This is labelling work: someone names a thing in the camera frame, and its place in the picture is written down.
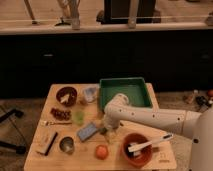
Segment green pepper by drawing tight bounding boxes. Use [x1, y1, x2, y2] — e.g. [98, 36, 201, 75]
[99, 128, 108, 135]

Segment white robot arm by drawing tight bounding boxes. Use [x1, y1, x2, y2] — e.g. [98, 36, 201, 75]
[103, 93, 213, 171]

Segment green plastic cup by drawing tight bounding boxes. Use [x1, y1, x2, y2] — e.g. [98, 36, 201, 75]
[73, 111, 84, 126]

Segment clear plastic cup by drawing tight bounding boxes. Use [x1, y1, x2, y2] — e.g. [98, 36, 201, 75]
[83, 87, 97, 103]

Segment metal cup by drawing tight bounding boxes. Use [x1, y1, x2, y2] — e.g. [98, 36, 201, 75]
[59, 137, 74, 154]

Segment blue sponge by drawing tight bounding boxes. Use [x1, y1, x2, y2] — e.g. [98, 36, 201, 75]
[77, 122, 98, 142]

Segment orange bowl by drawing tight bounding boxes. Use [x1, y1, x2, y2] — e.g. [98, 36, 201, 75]
[120, 133, 152, 168]

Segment orange fruit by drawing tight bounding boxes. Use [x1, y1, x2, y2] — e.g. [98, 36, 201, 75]
[95, 145, 108, 160]

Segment white brush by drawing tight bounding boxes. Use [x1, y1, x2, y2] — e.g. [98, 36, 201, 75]
[128, 133, 173, 153]

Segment green plastic tray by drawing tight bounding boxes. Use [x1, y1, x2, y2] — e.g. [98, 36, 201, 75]
[99, 77, 152, 110]

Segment wooden table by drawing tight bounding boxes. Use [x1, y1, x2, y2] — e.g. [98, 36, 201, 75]
[24, 84, 177, 171]

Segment brown grape bunch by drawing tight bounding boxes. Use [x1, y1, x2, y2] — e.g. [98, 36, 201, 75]
[50, 108, 71, 121]

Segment dark red bowl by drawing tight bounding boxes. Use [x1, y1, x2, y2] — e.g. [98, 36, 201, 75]
[56, 87, 77, 107]

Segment wooden black eraser block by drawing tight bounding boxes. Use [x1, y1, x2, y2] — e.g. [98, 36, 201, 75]
[36, 131, 58, 156]

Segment black tripod stand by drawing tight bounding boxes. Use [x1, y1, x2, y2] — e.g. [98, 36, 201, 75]
[0, 105, 28, 155]

